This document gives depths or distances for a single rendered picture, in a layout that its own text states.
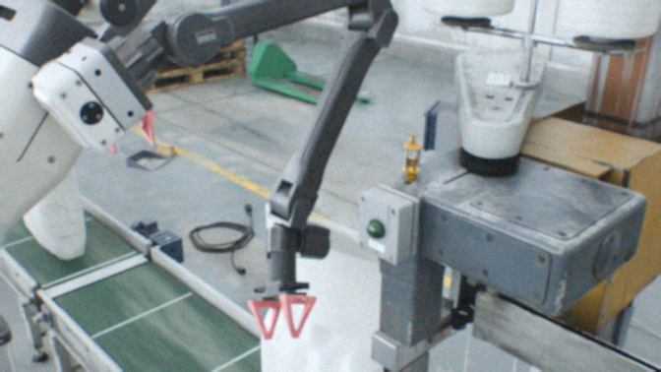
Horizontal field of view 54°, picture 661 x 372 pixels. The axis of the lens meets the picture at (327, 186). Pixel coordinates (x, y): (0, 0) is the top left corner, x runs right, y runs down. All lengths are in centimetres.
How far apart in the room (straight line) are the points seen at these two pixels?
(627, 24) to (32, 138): 92
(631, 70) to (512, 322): 49
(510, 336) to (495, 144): 34
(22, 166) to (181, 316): 131
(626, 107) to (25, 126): 102
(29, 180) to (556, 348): 89
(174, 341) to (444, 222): 148
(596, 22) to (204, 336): 164
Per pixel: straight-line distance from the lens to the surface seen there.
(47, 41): 111
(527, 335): 112
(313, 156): 119
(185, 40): 102
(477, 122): 98
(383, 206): 91
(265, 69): 656
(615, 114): 130
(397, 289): 102
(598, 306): 119
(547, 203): 93
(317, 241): 125
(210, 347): 220
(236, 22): 108
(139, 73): 101
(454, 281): 120
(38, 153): 114
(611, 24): 104
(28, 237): 308
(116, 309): 246
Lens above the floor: 172
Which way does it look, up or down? 24 degrees down
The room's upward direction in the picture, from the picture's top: straight up
